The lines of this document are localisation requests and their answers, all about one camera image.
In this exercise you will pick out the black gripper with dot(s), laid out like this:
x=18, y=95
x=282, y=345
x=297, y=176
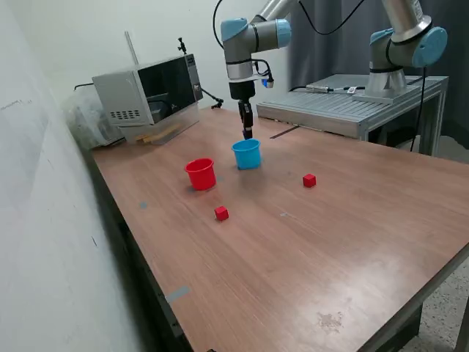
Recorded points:
x=242, y=89

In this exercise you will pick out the red cube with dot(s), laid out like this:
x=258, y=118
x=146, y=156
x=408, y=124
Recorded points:
x=309, y=181
x=221, y=214

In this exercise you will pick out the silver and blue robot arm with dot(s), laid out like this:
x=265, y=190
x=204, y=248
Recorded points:
x=264, y=36

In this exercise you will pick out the blue plastic bin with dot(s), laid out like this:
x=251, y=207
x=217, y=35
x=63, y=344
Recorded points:
x=247, y=159

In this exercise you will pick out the dark flat bar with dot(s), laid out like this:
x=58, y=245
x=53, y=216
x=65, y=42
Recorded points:
x=284, y=132

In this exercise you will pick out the clear plastic tray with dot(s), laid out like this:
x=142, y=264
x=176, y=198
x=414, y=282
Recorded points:
x=183, y=122

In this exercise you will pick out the small blue tape mark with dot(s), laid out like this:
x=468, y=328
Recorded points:
x=220, y=179
x=143, y=205

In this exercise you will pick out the red plastic cup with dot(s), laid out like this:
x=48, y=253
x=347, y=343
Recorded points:
x=201, y=177

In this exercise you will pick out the aluminium extrusion robot stand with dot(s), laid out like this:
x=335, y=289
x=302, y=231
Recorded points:
x=329, y=106

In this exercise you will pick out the wooden stick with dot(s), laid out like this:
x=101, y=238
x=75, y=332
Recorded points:
x=157, y=135

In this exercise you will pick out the dark grey curtain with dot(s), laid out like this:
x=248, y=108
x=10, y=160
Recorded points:
x=329, y=55

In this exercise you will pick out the silver microwave oven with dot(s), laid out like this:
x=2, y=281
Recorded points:
x=121, y=95

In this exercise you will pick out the thin metal rod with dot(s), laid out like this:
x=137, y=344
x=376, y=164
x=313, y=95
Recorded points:
x=132, y=49

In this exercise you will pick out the crumpled clear plastic bag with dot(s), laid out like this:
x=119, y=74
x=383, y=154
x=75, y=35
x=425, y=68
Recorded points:
x=84, y=124

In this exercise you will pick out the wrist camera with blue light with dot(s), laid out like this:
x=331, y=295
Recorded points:
x=269, y=83

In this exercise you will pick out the black camera clamp mount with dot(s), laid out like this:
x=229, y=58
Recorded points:
x=181, y=47

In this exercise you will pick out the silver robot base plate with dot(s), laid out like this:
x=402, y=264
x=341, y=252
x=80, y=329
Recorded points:
x=362, y=98

